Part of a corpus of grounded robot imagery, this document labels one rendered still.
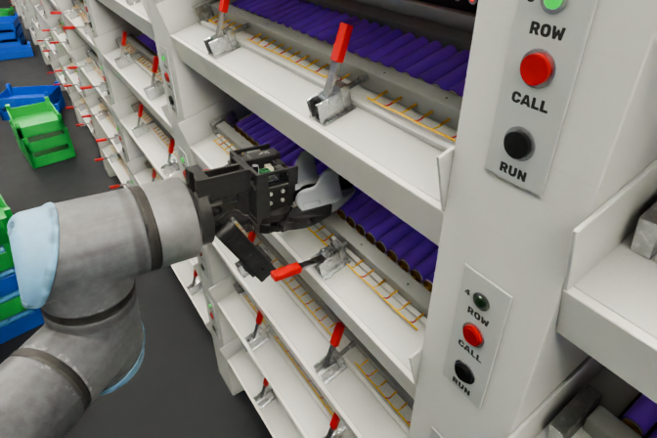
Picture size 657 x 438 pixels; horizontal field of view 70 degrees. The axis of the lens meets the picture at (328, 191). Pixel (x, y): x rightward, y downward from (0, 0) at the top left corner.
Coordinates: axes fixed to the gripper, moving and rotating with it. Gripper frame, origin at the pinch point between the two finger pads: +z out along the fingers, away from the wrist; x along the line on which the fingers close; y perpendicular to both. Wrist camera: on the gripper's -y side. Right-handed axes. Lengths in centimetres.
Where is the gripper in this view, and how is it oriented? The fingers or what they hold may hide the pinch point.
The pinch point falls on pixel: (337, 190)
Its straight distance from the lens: 63.3
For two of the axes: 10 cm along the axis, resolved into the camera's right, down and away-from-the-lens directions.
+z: 8.2, -2.3, 5.2
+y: 0.7, -8.7, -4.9
